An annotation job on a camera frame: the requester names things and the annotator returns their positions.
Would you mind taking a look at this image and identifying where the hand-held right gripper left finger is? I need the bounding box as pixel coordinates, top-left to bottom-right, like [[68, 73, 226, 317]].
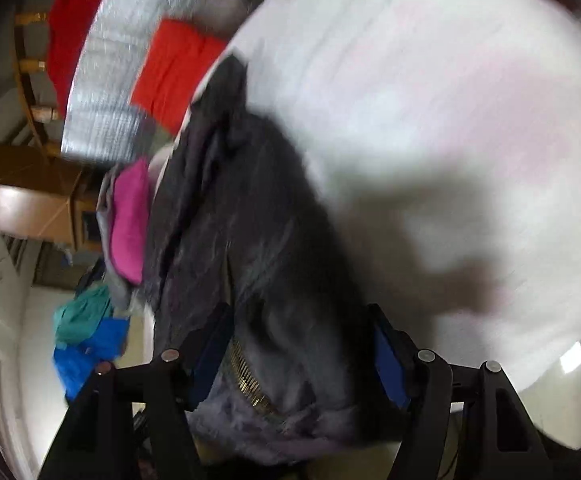
[[38, 302, 236, 480]]

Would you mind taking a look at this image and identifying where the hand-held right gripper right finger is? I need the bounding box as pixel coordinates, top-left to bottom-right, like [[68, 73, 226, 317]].
[[368, 302, 554, 480]]

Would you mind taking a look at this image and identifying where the dark puffer jacket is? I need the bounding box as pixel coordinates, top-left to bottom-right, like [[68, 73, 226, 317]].
[[143, 55, 387, 467]]

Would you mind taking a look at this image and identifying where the grey folded cloth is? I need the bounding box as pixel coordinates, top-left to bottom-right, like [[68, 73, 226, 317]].
[[95, 170, 137, 312]]

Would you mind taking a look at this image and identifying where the blue jacket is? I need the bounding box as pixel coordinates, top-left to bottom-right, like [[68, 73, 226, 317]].
[[53, 317, 131, 402]]

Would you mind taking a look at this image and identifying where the teal garment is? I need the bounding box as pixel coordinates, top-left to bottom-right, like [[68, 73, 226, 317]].
[[53, 285, 114, 347]]

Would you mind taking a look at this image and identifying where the pink pillow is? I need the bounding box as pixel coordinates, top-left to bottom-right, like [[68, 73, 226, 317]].
[[108, 157, 154, 286]]

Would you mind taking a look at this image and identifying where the curved wooden column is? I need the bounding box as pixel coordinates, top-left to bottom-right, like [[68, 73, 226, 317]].
[[0, 140, 102, 252]]

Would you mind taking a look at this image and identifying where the red square pillow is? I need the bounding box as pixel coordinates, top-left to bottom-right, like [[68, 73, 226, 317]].
[[129, 19, 229, 137]]

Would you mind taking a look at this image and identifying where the silver foil board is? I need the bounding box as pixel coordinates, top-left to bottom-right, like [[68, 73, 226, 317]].
[[60, 0, 221, 164]]

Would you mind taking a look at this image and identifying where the wooden stair railing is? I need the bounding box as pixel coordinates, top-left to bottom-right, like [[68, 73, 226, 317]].
[[13, 10, 67, 161]]

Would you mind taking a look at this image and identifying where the red blanket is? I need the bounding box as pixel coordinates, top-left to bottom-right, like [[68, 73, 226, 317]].
[[45, 0, 114, 117]]

